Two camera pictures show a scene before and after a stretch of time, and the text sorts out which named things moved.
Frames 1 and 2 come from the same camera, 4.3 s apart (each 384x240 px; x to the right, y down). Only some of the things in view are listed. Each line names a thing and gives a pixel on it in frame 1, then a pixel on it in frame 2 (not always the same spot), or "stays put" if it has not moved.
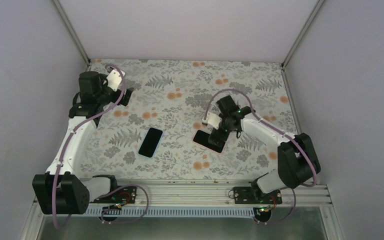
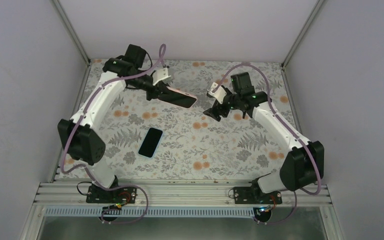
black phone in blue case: (150, 142) stays put
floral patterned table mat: (172, 96) stays put
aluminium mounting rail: (164, 192) stays put
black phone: (201, 138) → (178, 97)
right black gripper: (223, 138) → (214, 114)
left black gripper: (126, 98) → (156, 91)
